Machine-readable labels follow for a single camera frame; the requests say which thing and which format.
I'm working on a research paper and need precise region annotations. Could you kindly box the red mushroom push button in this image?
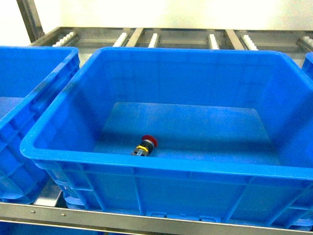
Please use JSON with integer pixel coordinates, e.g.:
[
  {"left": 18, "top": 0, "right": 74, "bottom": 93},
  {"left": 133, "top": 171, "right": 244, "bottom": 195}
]
[{"left": 131, "top": 135, "right": 158, "bottom": 157}]

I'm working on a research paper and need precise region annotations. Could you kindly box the blue plastic crate right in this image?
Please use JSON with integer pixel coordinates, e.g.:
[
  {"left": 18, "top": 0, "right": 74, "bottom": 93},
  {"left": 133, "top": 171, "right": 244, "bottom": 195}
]
[{"left": 20, "top": 47, "right": 313, "bottom": 229}]

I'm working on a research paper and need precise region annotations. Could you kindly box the blue plastic crate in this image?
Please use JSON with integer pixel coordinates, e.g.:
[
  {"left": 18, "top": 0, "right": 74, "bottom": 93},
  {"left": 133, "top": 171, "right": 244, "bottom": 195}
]
[
  {"left": 0, "top": 46, "right": 80, "bottom": 204},
  {"left": 20, "top": 47, "right": 313, "bottom": 229}
]

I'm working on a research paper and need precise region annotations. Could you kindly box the blue plastic crate left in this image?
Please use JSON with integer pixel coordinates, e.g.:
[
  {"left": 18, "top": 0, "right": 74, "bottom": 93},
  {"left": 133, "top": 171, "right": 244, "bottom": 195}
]
[{"left": 0, "top": 46, "right": 80, "bottom": 204}]

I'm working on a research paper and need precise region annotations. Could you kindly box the blue crate far right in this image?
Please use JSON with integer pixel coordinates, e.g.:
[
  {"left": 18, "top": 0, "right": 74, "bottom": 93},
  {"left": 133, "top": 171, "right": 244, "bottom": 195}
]
[{"left": 302, "top": 52, "right": 313, "bottom": 80}]

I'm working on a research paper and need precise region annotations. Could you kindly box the blue lower crate left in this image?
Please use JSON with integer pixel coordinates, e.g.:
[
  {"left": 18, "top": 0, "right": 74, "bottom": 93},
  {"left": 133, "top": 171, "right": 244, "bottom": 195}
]
[{"left": 0, "top": 222, "right": 102, "bottom": 235}]

